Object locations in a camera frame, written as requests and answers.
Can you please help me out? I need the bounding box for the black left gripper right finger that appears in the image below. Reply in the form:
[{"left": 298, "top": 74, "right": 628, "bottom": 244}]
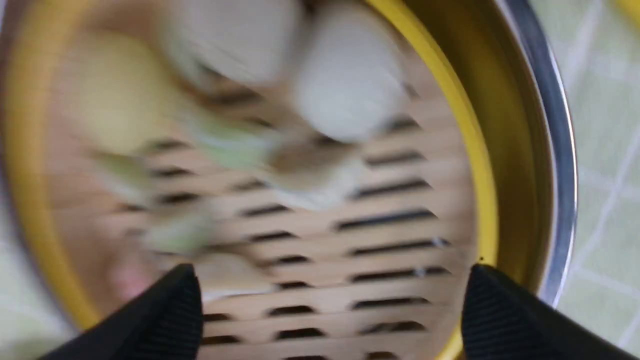
[{"left": 461, "top": 264, "right": 634, "bottom": 360}]

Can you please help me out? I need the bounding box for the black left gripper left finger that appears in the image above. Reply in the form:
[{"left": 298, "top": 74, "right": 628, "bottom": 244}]
[{"left": 42, "top": 264, "right": 204, "bottom": 360}]

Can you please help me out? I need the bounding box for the stainless steel pot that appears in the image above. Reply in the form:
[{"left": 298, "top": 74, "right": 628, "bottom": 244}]
[{"left": 400, "top": 0, "right": 579, "bottom": 308}]

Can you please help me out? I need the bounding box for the pink dumpling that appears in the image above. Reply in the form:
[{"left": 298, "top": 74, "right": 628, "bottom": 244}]
[{"left": 108, "top": 258, "right": 159, "bottom": 302}]

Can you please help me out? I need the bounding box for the green dumpling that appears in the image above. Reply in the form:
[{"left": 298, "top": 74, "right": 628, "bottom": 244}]
[{"left": 180, "top": 110, "right": 281, "bottom": 170}]

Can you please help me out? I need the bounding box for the white dumpling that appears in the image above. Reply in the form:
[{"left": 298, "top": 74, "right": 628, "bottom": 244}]
[{"left": 260, "top": 142, "right": 367, "bottom": 211}]

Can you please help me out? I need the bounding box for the yellow-green round bun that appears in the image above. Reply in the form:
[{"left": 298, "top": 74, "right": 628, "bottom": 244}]
[{"left": 55, "top": 30, "right": 181, "bottom": 155}]

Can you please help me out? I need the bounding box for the white round bun lower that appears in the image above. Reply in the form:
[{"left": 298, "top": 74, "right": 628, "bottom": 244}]
[{"left": 291, "top": 0, "right": 409, "bottom": 142}]

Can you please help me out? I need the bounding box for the white round bun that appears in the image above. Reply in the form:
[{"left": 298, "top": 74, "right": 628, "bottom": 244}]
[
  {"left": 158, "top": 0, "right": 306, "bottom": 93},
  {"left": 291, "top": 0, "right": 409, "bottom": 142}
]

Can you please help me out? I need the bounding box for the white round bun upper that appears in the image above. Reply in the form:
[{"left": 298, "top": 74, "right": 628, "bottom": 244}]
[{"left": 158, "top": 0, "right": 306, "bottom": 93}]

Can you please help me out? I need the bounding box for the green checkered tablecloth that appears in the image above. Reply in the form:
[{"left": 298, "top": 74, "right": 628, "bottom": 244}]
[{"left": 0, "top": 0, "right": 640, "bottom": 360}]

